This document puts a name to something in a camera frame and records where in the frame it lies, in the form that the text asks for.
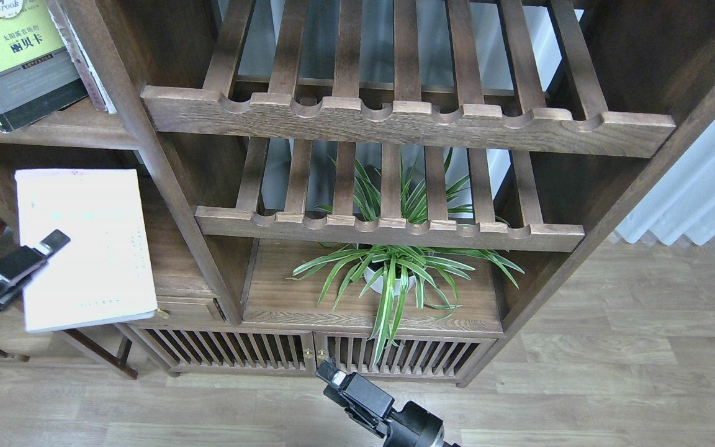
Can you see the green spider plant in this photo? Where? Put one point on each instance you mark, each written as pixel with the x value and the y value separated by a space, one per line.
pixel 392 270

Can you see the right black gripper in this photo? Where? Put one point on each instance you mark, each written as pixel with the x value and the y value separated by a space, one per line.
pixel 372 408

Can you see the dark wooden bookshelf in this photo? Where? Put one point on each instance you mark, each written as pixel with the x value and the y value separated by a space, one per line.
pixel 535 124

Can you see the white and purple book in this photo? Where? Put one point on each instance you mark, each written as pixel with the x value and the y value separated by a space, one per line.
pixel 103 275

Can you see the green and black book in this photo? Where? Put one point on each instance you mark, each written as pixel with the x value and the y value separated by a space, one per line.
pixel 37 75

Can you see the white curtain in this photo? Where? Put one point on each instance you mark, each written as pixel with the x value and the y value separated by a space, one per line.
pixel 681 206

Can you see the white standing book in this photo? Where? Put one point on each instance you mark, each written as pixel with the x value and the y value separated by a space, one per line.
pixel 79 56

